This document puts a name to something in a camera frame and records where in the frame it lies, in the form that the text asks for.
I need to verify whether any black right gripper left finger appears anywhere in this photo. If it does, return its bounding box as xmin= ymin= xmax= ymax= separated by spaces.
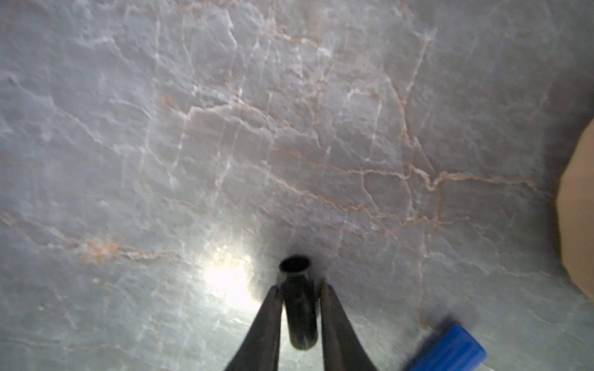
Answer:
xmin=225 ymin=285 xmax=283 ymax=371

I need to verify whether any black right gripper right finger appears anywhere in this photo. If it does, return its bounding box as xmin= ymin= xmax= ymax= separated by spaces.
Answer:
xmin=320 ymin=281 xmax=377 ymax=371

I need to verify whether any black pen cap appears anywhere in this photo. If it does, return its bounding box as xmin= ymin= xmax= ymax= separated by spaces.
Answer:
xmin=278 ymin=254 xmax=318 ymax=350

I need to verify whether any white marker blue cap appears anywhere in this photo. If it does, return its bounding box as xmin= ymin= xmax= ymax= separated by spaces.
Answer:
xmin=402 ymin=317 xmax=487 ymax=371

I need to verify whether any pink faceted plant pot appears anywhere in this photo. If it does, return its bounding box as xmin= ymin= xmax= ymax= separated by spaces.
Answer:
xmin=556 ymin=123 xmax=593 ymax=300

